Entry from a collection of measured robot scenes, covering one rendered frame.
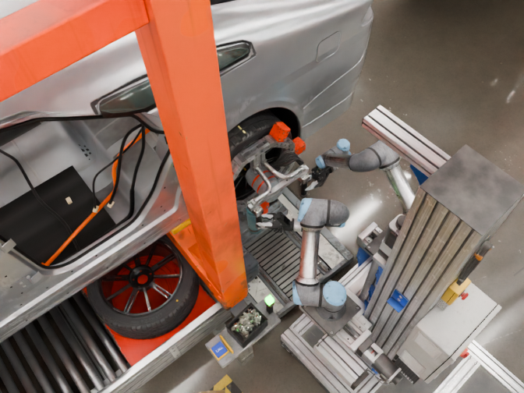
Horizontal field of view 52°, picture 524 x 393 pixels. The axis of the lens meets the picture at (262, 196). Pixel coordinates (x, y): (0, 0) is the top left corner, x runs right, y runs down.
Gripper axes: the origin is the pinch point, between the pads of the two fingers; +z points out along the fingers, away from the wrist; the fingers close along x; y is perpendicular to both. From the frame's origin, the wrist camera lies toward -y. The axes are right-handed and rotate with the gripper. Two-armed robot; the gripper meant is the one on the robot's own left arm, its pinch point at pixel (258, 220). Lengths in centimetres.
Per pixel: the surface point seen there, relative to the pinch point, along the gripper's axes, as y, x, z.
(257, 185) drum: -5.9, 18.8, 2.5
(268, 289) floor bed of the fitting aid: 75, -14, -6
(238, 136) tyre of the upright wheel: -34.3, 32.0, 13.8
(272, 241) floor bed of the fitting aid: 82, 26, -5
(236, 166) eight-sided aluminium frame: -26.0, 18.1, 13.4
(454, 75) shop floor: 86, 201, -147
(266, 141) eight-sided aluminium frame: -28.1, 34.7, -1.2
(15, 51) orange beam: -190, -63, 39
